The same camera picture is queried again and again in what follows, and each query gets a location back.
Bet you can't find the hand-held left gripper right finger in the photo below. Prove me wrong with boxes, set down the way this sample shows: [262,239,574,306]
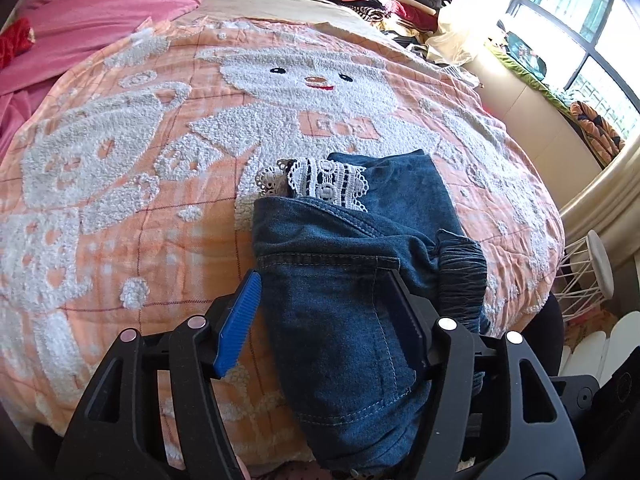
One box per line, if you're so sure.
[380,269,587,480]

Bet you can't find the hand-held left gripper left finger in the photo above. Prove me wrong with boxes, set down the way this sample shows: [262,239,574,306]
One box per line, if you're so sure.
[54,269,264,480]

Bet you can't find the blue denim pants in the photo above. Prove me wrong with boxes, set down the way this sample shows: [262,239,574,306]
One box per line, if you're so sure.
[250,151,489,471]

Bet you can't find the white slatted panel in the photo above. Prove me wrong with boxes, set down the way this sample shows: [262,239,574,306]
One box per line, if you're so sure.
[561,310,640,377]

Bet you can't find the dark cloth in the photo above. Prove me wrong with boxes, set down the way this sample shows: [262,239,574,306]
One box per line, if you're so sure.
[525,291,568,378]

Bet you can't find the orange printed blanket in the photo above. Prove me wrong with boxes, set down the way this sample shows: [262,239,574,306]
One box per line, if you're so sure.
[0,16,567,467]

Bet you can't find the orange patterned cloth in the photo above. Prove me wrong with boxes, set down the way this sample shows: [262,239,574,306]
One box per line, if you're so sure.
[569,100,627,167]

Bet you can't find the green cloth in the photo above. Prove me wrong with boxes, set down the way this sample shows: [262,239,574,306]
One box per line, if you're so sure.
[484,39,576,112]

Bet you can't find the teal bag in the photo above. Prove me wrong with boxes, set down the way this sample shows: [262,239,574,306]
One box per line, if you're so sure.
[504,31,549,84]

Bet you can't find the pink quilt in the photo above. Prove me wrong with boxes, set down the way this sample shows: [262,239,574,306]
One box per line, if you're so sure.
[0,0,207,161]

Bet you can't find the red cloth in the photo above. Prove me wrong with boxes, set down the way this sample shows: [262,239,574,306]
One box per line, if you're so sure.
[0,16,37,71]

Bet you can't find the white wire stool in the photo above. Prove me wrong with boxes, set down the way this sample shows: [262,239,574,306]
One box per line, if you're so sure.
[554,229,617,319]

